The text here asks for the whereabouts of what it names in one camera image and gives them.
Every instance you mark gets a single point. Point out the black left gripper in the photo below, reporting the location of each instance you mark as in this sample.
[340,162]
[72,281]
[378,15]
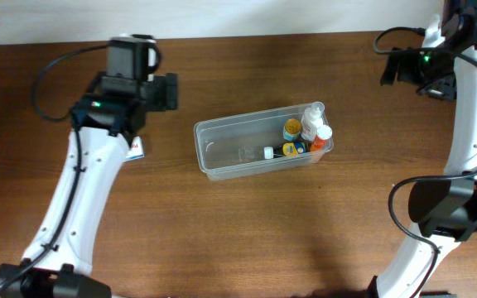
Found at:
[164,87]

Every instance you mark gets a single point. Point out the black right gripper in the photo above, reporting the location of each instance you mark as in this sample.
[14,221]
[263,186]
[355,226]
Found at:
[443,90]

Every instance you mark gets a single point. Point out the orange tube white cap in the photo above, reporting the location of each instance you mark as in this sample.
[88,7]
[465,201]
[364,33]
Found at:
[323,135]

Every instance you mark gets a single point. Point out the white calamine lotion bottle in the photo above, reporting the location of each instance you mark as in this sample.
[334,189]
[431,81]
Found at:
[311,120]

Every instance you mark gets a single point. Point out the gold lid balm jar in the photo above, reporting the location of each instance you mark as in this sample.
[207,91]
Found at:
[292,129]

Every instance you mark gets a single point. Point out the dark bottle white cap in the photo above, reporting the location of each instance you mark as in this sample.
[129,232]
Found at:
[287,149]

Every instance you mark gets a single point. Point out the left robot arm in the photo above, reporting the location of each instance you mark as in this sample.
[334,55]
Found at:
[104,125]

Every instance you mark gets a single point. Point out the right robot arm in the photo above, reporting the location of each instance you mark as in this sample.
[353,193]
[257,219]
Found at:
[442,208]

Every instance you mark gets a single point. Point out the clear plastic container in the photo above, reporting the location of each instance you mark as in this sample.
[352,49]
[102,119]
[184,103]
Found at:
[232,147]

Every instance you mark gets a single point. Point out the white blue Panadol box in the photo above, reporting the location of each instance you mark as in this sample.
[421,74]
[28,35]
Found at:
[136,151]

